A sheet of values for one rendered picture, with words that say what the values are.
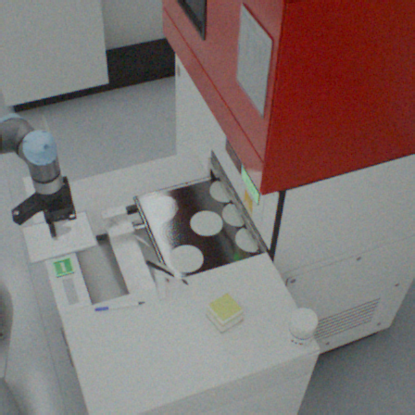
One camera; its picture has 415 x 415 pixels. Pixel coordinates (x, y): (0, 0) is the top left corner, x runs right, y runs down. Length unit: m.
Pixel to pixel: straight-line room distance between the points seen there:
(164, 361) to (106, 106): 2.41
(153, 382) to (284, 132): 0.71
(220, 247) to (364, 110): 0.64
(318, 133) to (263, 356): 0.59
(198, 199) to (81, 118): 1.82
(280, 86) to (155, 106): 2.44
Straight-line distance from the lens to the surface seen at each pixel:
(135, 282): 1.89
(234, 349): 1.68
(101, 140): 3.61
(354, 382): 2.79
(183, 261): 1.91
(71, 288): 1.81
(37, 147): 1.46
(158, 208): 2.04
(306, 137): 1.56
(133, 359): 1.67
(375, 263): 2.27
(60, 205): 1.62
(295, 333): 1.64
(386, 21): 1.46
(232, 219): 2.01
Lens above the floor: 2.44
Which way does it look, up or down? 49 degrees down
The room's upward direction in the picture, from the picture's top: 3 degrees clockwise
